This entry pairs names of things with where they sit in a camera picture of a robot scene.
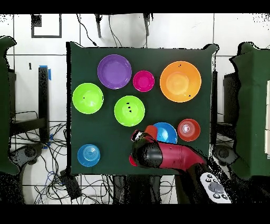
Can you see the small light blue bowl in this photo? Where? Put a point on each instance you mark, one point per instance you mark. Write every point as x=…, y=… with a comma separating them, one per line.
x=88, y=155

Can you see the green cloth side table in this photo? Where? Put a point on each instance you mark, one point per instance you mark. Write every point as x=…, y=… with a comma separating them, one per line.
x=253, y=105
x=5, y=105

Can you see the purple bowl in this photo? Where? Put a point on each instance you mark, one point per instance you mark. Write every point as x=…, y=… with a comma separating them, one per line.
x=114, y=71

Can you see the black metal frame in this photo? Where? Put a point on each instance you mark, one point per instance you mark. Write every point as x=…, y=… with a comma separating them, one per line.
x=43, y=95

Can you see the orange cup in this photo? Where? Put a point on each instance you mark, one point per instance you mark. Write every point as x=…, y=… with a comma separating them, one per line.
x=151, y=131

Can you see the black square frame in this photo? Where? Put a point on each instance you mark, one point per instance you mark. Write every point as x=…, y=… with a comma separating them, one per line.
x=60, y=25

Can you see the red cup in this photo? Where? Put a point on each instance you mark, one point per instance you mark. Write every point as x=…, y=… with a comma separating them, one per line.
x=131, y=161

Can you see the black power strip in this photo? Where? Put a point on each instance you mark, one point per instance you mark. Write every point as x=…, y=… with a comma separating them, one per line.
x=70, y=186

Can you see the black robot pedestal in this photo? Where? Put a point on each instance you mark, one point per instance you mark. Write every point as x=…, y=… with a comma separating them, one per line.
x=137, y=190

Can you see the large yellow-orange bowl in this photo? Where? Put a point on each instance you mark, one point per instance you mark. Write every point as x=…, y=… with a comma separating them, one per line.
x=180, y=81

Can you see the small pink-red bowl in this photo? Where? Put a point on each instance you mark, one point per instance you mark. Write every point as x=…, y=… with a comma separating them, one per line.
x=143, y=81

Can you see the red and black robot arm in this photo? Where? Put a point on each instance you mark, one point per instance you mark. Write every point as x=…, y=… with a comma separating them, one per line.
x=175, y=156

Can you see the green bowl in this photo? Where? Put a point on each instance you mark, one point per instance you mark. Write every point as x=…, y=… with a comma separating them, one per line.
x=87, y=103
x=129, y=116

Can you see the dark green table cloth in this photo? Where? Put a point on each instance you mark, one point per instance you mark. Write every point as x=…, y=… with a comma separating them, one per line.
x=105, y=135

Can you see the small orange bowl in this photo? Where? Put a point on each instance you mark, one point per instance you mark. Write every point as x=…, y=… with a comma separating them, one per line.
x=189, y=135

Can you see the black stand leg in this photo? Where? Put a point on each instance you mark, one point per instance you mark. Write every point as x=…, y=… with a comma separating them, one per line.
x=146, y=23
x=98, y=25

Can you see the black metal beam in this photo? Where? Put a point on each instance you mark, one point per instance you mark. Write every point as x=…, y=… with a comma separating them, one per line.
x=214, y=105

